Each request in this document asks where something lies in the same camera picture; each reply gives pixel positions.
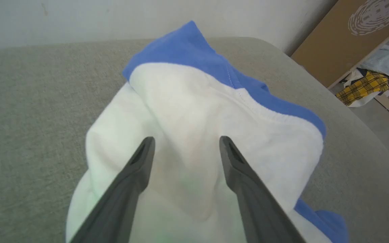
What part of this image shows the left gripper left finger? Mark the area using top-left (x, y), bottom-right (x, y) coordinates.
top-left (70, 136), bottom-right (156, 243)

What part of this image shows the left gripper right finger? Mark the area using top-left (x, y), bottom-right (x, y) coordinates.
top-left (219, 136), bottom-right (306, 243)

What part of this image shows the white and blue shirt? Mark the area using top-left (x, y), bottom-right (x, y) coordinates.
top-left (66, 20), bottom-right (349, 243)

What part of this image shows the grey fabric sofa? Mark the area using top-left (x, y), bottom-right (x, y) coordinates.
top-left (0, 36), bottom-right (389, 243)

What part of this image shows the yellow plaid cloth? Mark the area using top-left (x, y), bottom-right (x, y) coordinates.
top-left (336, 71), bottom-right (389, 107)

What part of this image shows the brown board with swirl print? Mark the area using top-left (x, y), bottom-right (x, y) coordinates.
top-left (291, 0), bottom-right (389, 89)

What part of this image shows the pale blue cloth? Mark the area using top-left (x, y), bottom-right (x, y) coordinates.
top-left (358, 45), bottom-right (389, 80)

